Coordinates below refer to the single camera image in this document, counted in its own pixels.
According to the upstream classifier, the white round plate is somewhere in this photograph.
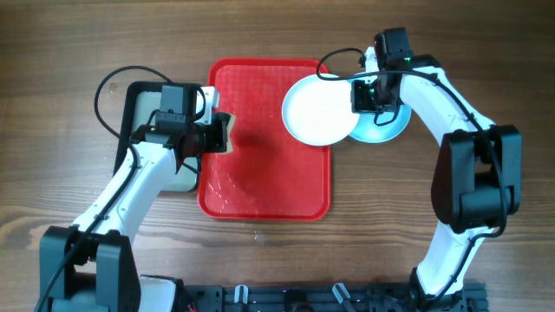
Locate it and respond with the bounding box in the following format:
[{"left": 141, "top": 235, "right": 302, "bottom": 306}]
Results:
[{"left": 282, "top": 74, "right": 360, "bottom": 146}]

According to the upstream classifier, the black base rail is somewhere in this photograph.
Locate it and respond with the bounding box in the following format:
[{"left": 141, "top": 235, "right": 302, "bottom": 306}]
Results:
[{"left": 173, "top": 283, "right": 490, "bottom": 312}]

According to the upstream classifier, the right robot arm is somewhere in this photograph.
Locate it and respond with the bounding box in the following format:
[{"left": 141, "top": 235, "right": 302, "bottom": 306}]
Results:
[{"left": 350, "top": 54, "right": 522, "bottom": 311}]

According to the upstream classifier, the red plastic tray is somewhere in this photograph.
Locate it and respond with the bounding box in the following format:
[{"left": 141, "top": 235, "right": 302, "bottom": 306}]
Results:
[{"left": 197, "top": 57, "right": 331, "bottom": 222}]

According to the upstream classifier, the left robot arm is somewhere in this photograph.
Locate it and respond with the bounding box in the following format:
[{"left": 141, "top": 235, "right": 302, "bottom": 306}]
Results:
[{"left": 36, "top": 112, "right": 235, "bottom": 311}]

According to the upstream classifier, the green yellow sponge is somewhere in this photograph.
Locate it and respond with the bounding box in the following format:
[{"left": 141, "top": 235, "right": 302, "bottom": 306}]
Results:
[{"left": 224, "top": 114, "right": 236, "bottom": 154}]

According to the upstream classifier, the teal plate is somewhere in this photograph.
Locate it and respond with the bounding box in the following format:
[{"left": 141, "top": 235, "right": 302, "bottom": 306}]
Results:
[{"left": 349, "top": 105, "right": 412, "bottom": 144}]

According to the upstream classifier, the black tray with water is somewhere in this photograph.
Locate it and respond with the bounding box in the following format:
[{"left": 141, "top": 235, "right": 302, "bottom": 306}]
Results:
[{"left": 114, "top": 81, "right": 200, "bottom": 193}]

